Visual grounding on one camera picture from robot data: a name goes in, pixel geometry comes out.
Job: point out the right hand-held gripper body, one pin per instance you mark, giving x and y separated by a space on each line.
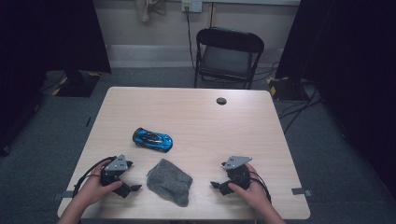
239 175

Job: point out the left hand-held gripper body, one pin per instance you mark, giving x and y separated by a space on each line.
115 165

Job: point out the blue and black toy car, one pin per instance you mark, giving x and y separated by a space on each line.
152 140

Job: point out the grey fluffy cloth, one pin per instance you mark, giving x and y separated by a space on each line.
169 183

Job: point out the person's right hand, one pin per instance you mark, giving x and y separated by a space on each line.
253 194

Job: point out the person's left hand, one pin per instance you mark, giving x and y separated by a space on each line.
91 189

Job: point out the small black floor object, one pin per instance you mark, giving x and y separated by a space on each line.
88 121

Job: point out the grey tape strip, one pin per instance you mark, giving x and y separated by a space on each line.
67 194
300 191

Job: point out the black table grommet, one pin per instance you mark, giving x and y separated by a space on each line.
221 101

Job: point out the black stand base yellow tape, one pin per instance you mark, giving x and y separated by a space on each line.
288 90

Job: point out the black folding chair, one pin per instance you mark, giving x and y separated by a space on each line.
229 40

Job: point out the black curtain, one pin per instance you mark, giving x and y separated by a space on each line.
358 62
46 31

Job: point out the beige hanging cloth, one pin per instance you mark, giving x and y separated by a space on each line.
146 9

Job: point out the white wall socket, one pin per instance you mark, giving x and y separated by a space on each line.
196 6

